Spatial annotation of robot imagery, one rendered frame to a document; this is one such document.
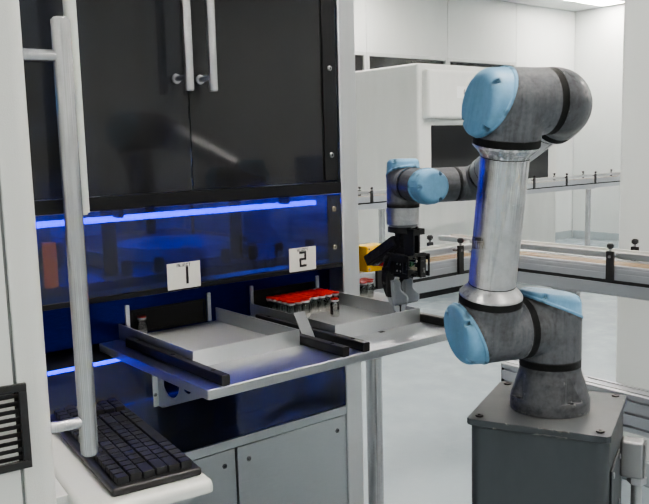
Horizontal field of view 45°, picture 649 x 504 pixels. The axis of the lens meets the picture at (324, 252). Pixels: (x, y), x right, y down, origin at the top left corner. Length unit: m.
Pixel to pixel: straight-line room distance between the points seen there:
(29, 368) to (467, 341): 0.74
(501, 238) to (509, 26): 8.76
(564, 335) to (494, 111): 0.46
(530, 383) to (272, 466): 0.79
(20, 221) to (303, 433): 1.22
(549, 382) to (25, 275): 0.95
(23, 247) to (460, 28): 8.55
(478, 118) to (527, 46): 9.01
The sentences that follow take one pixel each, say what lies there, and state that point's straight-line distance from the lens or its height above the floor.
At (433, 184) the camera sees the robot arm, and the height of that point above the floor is 1.22.
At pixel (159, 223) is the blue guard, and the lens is 1.79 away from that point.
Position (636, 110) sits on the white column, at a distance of 3.12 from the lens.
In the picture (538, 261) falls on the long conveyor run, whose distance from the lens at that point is 2.62.
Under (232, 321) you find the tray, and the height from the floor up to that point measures 0.89.
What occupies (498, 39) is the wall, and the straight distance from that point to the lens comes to 9.94.
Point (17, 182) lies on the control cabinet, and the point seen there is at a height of 1.27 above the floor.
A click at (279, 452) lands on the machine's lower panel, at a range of 2.09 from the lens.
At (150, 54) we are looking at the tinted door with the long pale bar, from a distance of 1.81.
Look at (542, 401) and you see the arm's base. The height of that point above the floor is 0.82.
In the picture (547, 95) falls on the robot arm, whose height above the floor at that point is 1.38.
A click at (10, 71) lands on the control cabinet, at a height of 1.41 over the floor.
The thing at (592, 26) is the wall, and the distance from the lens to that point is 11.07.
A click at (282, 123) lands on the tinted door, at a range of 1.98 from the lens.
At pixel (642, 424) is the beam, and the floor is 0.47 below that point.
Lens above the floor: 1.30
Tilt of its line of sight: 8 degrees down
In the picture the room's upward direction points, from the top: 2 degrees counter-clockwise
